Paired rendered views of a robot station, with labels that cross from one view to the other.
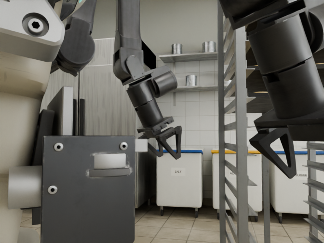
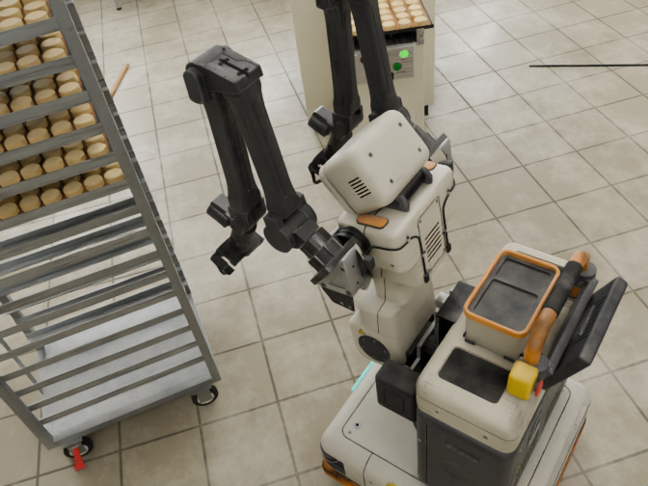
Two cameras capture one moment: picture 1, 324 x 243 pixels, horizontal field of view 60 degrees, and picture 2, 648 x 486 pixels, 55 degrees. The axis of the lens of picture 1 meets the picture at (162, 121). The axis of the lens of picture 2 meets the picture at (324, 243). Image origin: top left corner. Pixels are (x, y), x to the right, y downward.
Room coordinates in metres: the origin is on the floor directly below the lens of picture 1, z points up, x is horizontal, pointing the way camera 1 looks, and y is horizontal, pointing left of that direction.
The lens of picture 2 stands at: (0.96, 1.17, 2.03)
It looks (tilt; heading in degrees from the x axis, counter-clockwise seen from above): 44 degrees down; 248
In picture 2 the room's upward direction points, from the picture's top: 9 degrees counter-clockwise
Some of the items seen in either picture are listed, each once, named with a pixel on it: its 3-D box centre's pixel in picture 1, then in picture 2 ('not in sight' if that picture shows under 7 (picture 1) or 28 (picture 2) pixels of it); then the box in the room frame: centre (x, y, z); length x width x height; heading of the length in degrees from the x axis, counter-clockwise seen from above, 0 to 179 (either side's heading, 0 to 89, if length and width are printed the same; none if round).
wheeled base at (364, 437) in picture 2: not in sight; (454, 430); (0.29, 0.40, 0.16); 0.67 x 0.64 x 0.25; 116
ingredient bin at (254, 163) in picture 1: (235, 182); not in sight; (3.34, -0.87, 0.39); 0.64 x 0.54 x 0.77; 168
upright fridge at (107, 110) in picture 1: (94, 128); not in sight; (3.61, 0.87, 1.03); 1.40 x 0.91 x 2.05; 77
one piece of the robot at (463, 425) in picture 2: not in sight; (492, 367); (0.25, 0.49, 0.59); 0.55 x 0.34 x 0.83; 26
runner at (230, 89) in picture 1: (235, 83); (1, 190); (1.18, -0.31, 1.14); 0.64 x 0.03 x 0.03; 174
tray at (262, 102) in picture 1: (284, 105); not in sight; (1.16, -0.51, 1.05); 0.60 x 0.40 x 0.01; 174
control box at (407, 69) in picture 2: not in sight; (384, 64); (-0.24, -0.79, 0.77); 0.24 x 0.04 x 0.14; 156
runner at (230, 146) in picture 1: (236, 147); (47, 264); (1.18, -0.31, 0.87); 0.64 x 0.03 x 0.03; 174
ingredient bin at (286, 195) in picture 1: (295, 183); not in sight; (3.20, -1.50, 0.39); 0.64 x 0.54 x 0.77; 166
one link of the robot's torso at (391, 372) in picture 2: not in sight; (397, 352); (0.42, 0.28, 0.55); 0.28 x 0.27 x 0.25; 26
